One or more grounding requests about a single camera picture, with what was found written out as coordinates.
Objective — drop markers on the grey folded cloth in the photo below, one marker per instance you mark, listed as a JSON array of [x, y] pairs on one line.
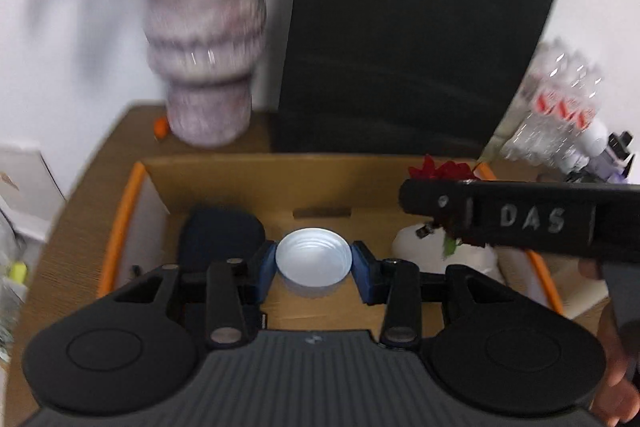
[[415, 252]]

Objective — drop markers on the cardboard box with orange edges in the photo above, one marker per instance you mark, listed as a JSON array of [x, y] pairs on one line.
[[320, 187]]

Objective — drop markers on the purple marbled vase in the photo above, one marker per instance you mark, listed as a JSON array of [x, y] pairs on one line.
[[205, 57]]

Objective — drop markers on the navy glasses case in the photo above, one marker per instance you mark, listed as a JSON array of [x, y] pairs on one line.
[[220, 232]]

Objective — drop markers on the purple black device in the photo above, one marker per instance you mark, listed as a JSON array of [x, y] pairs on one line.
[[620, 154]]

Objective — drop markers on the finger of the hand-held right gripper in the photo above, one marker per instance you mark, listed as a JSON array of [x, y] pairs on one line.
[[430, 199]]

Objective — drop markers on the person's right hand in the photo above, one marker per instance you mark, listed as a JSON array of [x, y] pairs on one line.
[[617, 372]]

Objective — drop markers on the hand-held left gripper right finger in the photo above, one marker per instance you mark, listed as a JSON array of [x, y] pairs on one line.
[[362, 273]]

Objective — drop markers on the white carton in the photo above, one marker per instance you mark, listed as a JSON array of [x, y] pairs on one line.
[[22, 182]]

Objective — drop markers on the black chair back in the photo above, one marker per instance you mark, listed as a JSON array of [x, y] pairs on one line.
[[410, 32]]

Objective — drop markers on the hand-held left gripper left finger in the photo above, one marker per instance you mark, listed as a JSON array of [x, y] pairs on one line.
[[264, 269]]

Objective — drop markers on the small orange object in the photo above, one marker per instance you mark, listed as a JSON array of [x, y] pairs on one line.
[[161, 128]]

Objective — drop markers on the pack of water bottles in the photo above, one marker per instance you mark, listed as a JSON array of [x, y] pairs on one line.
[[555, 107]]

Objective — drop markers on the white round lid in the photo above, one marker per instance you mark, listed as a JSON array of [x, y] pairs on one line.
[[312, 262]]

